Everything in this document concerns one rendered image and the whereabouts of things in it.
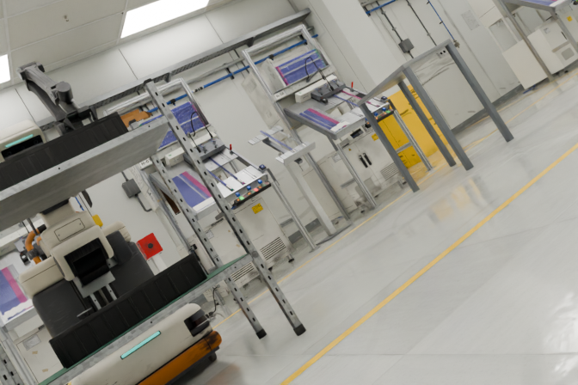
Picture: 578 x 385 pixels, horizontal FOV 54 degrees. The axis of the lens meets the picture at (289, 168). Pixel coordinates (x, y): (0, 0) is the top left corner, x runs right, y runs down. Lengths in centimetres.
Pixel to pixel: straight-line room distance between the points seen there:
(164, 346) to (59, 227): 70
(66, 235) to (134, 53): 446
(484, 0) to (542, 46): 95
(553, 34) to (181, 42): 452
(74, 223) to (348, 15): 552
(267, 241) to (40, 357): 188
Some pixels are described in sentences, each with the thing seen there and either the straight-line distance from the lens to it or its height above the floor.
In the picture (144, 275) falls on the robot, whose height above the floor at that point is 50.
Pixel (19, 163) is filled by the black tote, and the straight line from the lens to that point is 218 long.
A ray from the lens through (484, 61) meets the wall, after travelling 940.
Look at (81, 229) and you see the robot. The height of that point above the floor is 82.
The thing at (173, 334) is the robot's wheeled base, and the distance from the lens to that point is 266.
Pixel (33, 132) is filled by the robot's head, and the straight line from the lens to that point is 278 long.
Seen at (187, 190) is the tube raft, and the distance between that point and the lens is 461.
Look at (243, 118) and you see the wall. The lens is 696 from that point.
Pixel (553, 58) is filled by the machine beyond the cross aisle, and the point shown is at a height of 23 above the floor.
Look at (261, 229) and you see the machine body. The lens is 483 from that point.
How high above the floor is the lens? 43
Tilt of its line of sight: 3 degrees up
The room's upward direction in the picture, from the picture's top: 32 degrees counter-clockwise
